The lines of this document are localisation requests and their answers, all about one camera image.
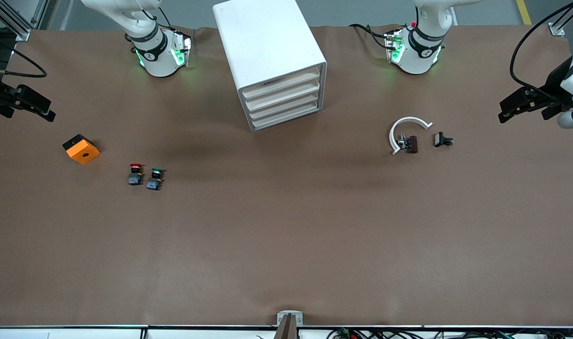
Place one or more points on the aluminium frame profile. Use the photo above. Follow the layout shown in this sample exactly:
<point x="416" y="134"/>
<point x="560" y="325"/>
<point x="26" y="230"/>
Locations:
<point x="18" y="30"/>
<point x="557" y="29"/>

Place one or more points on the small black switch component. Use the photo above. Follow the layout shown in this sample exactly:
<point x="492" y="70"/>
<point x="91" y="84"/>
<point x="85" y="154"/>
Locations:
<point x="439" y="139"/>

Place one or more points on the orange box with hole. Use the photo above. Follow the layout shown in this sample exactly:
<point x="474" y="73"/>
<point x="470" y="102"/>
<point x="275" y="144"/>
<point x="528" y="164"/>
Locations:
<point x="83" y="151"/>

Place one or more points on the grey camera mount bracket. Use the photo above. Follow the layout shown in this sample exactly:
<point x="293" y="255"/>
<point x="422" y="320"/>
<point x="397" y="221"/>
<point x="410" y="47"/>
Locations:
<point x="290" y="320"/>

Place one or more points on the dark brown switch component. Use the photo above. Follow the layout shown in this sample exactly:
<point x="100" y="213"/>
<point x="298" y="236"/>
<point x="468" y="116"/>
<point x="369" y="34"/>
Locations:
<point x="412" y="143"/>

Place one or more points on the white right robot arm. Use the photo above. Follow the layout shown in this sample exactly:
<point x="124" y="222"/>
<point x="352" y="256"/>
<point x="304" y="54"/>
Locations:
<point x="159" y="61"/>

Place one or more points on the brown table cover sheet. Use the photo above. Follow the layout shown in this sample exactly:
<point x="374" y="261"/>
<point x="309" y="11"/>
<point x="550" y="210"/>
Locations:
<point x="286" y="235"/>

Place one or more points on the green push button switch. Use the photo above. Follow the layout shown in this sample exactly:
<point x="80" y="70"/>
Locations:
<point x="153" y="183"/>

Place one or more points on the white curved plastic part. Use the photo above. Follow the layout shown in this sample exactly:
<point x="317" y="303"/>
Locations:
<point x="406" y="120"/>

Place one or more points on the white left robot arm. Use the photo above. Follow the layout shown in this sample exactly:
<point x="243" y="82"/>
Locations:
<point x="415" y="59"/>

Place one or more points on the black table edge rail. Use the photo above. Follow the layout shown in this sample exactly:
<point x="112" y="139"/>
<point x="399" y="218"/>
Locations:
<point x="79" y="326"/>

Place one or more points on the white drawer cabinet housing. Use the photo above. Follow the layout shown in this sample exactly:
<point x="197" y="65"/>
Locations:
<point x="262" y="42"/>

